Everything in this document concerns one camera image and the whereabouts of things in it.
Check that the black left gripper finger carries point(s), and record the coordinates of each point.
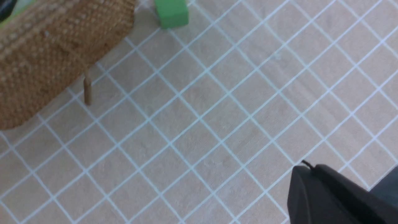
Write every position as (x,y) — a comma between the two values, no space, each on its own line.
(320,195)

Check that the checkered beige tablecloth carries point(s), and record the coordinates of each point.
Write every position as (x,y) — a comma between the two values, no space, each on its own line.
(203,123)

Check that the green foam cube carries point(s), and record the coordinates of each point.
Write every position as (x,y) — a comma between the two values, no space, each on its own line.
(172,13)

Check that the woven wicker basket green lining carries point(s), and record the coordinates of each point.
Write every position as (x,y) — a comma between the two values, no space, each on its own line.
(47,44)

